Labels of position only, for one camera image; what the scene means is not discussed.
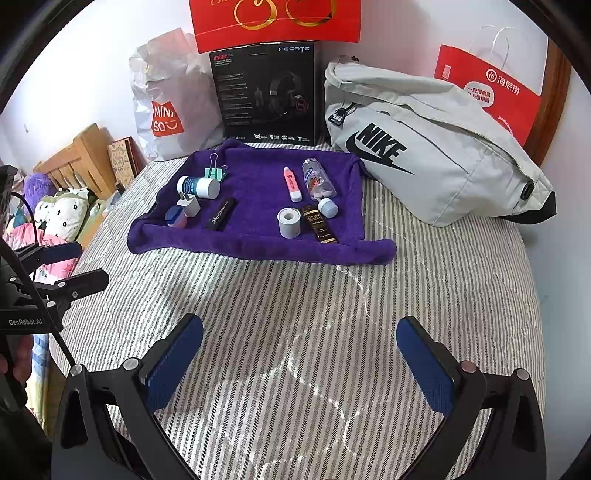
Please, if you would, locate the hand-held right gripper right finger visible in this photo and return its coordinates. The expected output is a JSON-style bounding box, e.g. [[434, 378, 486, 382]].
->
[[396, 316, 548, 480]]

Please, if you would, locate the black lipstick tube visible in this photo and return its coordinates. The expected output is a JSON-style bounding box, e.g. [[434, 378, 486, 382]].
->
[[205, 197, 238, 232]]

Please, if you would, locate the white plastic shopping bag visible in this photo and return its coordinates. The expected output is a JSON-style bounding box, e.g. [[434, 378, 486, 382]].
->
[[130, 28, 227, 162]]

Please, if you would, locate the panda print pillow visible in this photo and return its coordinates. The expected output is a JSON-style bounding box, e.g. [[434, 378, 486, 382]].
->
[[34, 187, 100, 241]]

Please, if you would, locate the purple towel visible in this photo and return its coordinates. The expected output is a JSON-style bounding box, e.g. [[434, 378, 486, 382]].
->
[[128, 140, 398, 266]]

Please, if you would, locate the small clear plastic bottle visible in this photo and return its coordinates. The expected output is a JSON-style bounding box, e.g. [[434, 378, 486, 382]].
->
[[302, 158, 337, 199]]

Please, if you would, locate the pink star cloth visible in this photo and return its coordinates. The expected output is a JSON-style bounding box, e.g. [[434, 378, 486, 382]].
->
[[2, 222, 80, 283]]

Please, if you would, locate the striped bedsheet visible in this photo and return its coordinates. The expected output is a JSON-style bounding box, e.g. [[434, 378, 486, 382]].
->
[[46, 138, 546, 480]]

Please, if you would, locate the black and gold tube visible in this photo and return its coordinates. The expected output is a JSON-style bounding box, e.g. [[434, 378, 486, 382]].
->
[[300, 206, 340, 244]]

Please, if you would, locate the person's left hand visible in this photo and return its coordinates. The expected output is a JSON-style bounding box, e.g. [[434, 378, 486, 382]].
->
[[0, 335, 37, 384]]

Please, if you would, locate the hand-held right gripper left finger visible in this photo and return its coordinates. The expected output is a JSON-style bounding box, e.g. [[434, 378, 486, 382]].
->
[[51, 313, 205, 480]]

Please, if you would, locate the small pink blue container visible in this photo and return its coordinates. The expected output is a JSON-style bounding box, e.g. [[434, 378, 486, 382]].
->
[[165, 204, 188, 229]]

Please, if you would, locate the white tape roll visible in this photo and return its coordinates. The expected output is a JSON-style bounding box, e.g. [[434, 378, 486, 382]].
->
[[277, 208, 303, 239]]

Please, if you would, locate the red gift bag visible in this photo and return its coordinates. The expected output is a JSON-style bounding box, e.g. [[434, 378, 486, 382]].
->
[[189, 0, 362, 54]]

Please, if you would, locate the pink highlighter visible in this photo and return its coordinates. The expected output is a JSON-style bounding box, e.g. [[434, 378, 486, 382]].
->
[[283, 166, 303, 203]]

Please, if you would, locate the white charger plug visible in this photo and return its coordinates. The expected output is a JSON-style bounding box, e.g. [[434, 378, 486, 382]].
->
[[178, 191, 201, 219]]

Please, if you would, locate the mint green binder clip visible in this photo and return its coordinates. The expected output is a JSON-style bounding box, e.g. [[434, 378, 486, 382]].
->
[[203, 154, 229, 182]]

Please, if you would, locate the purple plush toy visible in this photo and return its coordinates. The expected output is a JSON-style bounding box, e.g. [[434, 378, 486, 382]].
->
[[22, 173, 57, 200]]

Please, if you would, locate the brown wooden frame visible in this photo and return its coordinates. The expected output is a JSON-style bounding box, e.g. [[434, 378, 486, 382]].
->
[[526, 41, 573, 167]]

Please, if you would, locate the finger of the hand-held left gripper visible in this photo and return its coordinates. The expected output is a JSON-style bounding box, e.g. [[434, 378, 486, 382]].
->
[[13, 241, 85, 269], [33, 269, 110, 303]]

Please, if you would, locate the wooden headboard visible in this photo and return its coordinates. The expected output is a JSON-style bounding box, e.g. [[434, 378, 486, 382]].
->
[[34, 123, 116, 197]]

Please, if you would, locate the white and blue jar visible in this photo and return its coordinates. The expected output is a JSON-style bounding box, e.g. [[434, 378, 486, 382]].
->
[[177, 175, 221, 200]]

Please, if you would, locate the black headset box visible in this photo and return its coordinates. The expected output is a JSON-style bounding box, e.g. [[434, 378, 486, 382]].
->
[[210, 41, 324, 146]]

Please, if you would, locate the red and white paper bag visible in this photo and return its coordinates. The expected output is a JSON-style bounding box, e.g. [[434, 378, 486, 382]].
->
[[433, 25, 542, 145]]

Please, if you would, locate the grey sling bag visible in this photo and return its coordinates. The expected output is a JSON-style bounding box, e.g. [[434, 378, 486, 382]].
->
[[324, 55, 557, 227]]

